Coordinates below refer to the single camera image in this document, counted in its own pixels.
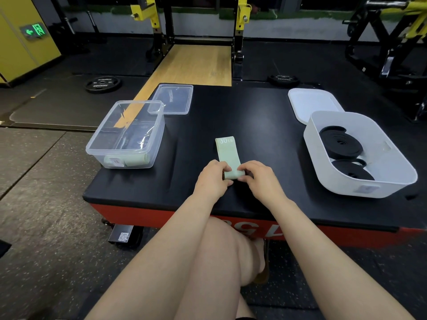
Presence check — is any clear plastic container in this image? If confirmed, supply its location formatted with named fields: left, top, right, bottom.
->
left=85, top=100, right=166, bottom=170

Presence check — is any person's right hand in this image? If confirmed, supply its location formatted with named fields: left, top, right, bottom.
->
left=237, top=160, right=291, bottom=209

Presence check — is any wooden lifting platform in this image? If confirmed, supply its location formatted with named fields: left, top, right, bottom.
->
left=113, top=44, right=233, bottom=129

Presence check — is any clear plastic lid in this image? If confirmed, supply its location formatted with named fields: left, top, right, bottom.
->
left=148, top=84, right=194, bottom=116

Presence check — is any white plastic lid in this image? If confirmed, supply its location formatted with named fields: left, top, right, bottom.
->
left=287, top=88, right=345, bottom=125

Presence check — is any black weight plate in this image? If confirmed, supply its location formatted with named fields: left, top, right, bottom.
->
left=267, top=74, right=301, bottom=88
left=84, top=76, right=122, bottom=94

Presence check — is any yellow black squat rack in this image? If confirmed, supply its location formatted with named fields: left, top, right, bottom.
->
left=130, top=0, right=253, bottom=80

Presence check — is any person's left hand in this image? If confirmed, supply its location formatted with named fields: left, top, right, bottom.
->
left=193, top=160, right=234, bottom=202

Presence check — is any person's left leg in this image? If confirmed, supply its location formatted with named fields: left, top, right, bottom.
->
left=173, top=217, right=266, bottom=320

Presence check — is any wide black resistance band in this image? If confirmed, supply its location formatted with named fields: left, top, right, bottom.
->
left=319, top=125, right=364, bottom=160

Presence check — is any yellow black exercise machine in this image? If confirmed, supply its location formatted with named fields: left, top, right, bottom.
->
left=342, top=0, right=427, bottom=122

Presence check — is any black upright bar holder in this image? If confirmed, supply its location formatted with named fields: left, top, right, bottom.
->
left=86, top=10, right=108, bottom=44

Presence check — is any black plyo platform red side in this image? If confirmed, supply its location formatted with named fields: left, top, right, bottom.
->
left=82, top=82, right=427, bottom=250

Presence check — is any person's right leg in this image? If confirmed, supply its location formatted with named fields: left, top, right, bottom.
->
left=236, top=295, right=256, bottom=319

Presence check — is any person's right forearm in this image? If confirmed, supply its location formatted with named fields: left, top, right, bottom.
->
left=272, top=200, right=416, bottom=320

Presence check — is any white plastic bin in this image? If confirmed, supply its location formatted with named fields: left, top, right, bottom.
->
left=303, top=111, right=419, bottom=200

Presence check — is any thin black resistance band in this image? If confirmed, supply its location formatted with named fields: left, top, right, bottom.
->
left=331, top=158, right=376, bottom=181

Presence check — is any person's left forearm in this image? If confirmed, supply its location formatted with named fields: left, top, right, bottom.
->
left=85, top=193, right=221, bottom=320

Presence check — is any green exit sign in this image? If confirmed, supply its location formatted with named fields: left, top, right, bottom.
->
left=19, top=22, right=49, bottom=40

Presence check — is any brown sandal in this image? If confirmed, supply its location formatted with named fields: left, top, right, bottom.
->
left=253, top=239, right=270, bottom=285

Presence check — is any person's leg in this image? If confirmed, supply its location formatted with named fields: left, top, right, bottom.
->
left=236, top=295, right=256, bottom=319
left=173, top=217, right=266, bottom=320

